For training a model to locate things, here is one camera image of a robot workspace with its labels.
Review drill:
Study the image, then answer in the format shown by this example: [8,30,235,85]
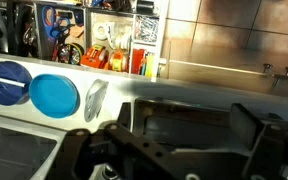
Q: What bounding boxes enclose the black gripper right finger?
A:
[229,103,288,180]

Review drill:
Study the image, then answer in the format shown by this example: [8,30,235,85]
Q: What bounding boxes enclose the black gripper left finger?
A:
[45,123,198,180]

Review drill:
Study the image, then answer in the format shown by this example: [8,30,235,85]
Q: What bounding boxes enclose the black toaster oven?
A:
[117,99,250,180]

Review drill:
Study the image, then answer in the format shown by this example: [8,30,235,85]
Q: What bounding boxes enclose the clear tape dispenser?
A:
[84,79,108,122]

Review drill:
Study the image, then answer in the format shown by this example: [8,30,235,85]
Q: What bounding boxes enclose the light blue bowl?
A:
[29,74,79,118]

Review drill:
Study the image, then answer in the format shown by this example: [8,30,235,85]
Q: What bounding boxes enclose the orange tape dispenser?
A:
[80,44,109,69]

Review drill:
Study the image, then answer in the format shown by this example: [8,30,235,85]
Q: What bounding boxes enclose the open wooden junk drawer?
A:
[0,0,170,78]

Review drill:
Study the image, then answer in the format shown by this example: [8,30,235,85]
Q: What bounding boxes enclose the white tape roll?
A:
[93,23,109,40]

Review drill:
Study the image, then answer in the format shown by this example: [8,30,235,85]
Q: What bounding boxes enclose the dark blue bowl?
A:
[0,61,32,106]

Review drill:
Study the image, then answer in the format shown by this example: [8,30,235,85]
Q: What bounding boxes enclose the white chopstick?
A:
[0,77,27,88]

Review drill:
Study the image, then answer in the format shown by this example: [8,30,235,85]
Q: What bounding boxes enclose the cabinet drawer handle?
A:
[263,63,288,87]

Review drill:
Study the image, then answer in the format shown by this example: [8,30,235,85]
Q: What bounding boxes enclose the blue handled scissors in drawer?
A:
[42,6,70,42]

